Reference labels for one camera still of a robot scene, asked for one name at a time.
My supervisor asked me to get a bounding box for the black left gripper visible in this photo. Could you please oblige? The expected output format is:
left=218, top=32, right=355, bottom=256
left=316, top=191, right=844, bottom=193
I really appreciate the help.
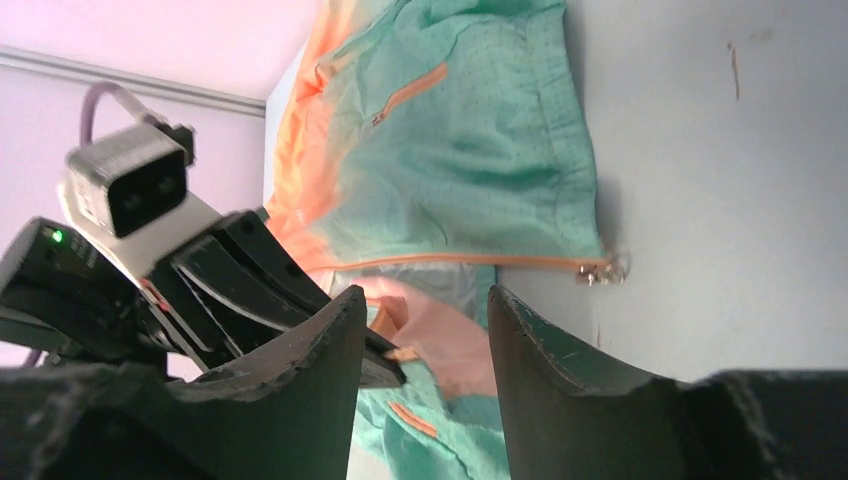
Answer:
left=0, top=210, right=409, bottom=390

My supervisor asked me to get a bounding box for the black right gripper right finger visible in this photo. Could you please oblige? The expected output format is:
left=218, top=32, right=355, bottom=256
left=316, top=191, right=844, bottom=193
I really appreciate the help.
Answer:
left=488, top=285, right=847, bottom=479

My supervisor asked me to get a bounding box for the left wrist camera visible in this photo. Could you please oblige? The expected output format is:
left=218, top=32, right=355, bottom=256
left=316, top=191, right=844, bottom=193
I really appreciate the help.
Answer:
left=58, top=123, right=222, bottom=285

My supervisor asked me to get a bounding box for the teal and orange jacket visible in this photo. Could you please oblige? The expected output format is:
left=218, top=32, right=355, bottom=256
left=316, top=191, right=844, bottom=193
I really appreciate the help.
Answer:
left=266, top=1, right=611, bottom=479

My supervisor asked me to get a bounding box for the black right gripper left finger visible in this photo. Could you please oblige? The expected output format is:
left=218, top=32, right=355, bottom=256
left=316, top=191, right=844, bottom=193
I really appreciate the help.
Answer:
left=1, top=287, right=366, bottom=479

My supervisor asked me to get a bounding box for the silver zipper slider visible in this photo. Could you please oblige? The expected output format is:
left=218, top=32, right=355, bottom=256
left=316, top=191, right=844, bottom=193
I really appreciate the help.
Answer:
left=575, top=255, right=629, bottom=287

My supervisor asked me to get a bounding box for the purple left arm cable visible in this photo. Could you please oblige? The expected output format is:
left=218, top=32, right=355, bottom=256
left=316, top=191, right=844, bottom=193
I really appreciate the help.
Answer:
left=79, top=80, right=164, bottom=148

